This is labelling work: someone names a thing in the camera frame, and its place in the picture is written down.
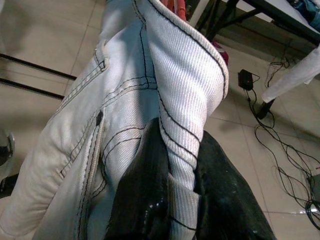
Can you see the white jeans black stitching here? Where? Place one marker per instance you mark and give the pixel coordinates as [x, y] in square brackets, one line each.
[125, 75]

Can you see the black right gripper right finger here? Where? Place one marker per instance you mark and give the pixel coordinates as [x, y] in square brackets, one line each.
[225, 200]

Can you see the white table black legs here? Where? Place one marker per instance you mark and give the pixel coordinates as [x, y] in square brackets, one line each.
[280, 17]

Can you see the white long sleeve garment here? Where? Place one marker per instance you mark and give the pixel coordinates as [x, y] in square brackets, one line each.
[290, 80]

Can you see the black metal clothes rack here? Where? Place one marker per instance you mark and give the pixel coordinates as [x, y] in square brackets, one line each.
[30, 64]

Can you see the blue jeans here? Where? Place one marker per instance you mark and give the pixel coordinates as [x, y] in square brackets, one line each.
[310, 10]

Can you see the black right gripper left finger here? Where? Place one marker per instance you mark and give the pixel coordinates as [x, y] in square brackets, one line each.
[140, 200]

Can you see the black power adapter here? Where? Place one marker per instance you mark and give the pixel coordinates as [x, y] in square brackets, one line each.
[246, 80]

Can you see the red vacuum cleaner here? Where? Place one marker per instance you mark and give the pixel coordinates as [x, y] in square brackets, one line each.
[223, 53]

